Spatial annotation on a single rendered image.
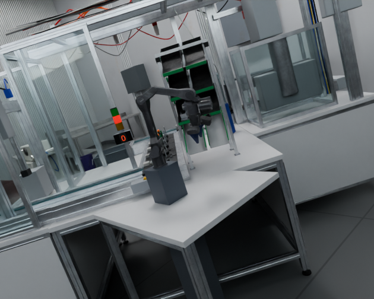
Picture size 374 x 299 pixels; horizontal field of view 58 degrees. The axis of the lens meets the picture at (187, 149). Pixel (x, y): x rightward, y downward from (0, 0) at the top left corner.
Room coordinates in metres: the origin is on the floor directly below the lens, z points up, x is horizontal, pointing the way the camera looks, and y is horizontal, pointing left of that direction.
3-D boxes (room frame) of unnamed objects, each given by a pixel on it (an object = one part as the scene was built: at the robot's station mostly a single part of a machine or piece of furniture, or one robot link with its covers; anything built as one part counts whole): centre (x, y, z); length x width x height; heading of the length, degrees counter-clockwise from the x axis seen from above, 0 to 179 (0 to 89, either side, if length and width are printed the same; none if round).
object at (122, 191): (2.05, 0.48, 0.91); 0.89 x 0.06 x 0.11; 90
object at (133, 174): (2.23, 0.50, 0.91); 0.84 x 0.28 x 0.10; 90
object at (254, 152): (2.65, 0.20, 0.84); 1.50 x 1.41 x 0.03; 90
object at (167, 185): (1.79, 0.17, 0.96); 0.14 x 0.14 x 0.20; 38
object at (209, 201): (1.82, 0.13, 0.84); 0.90 x 0.70 x 0.03; 38
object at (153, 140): (1.79, 0.14, 1.30); 0.07 x 0.06 x 0.32; 166
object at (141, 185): (1.99, 0.29, 0.93); 0.21 x 0.07 x 0.06; 90
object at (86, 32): (2.35, 0.39, 1.46); 0.03 x 0.03 x 1.00; 0
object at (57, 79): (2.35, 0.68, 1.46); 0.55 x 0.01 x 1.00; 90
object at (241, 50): (3.01, -1.00, 1.21); 0.69 x 0.46 x 0.69; 90
